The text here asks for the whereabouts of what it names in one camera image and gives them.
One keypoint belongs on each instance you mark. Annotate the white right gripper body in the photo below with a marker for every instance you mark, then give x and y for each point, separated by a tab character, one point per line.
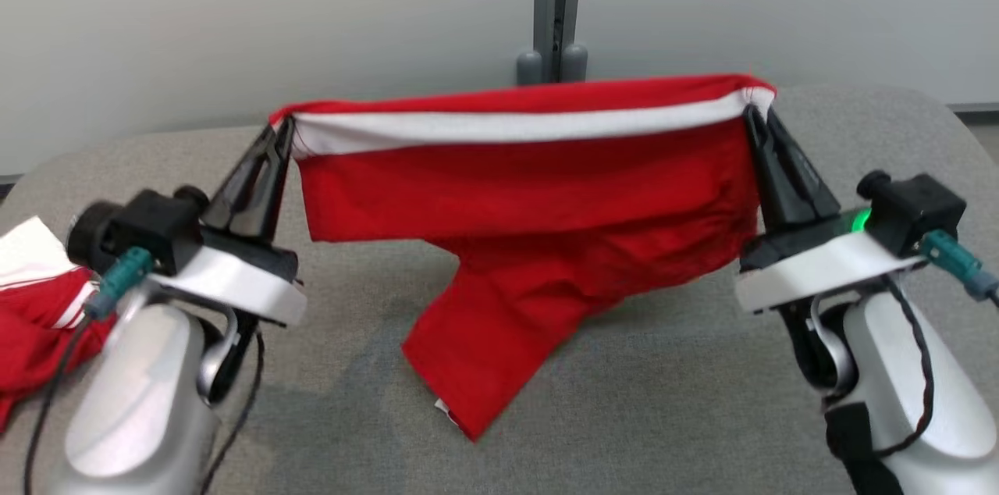
819	265

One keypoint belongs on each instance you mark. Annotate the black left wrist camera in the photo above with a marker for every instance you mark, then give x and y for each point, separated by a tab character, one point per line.
156	229

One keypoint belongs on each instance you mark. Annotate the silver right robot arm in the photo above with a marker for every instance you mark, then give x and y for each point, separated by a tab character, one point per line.
882	354

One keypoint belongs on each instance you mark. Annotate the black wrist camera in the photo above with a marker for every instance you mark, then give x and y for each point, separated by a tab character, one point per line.
913	210
156	229

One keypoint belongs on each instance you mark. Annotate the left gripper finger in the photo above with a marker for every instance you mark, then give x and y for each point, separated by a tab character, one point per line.
269	198
234	194

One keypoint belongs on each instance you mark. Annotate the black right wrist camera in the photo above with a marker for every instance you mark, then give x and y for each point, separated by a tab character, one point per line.
913	210

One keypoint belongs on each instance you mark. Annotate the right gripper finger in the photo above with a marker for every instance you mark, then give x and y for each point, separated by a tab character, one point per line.
769	190
808	194

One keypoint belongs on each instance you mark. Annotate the red shorts white trim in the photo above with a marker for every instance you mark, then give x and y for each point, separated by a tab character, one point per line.
531	198

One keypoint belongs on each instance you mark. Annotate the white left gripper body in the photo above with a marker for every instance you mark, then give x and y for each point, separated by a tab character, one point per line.
234	284

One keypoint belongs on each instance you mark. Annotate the red white basketball jersey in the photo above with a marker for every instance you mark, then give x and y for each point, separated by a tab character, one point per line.
39	323

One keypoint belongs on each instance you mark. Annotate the grey cylindrical post foot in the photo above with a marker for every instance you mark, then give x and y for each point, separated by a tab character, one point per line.
574	64
529	69

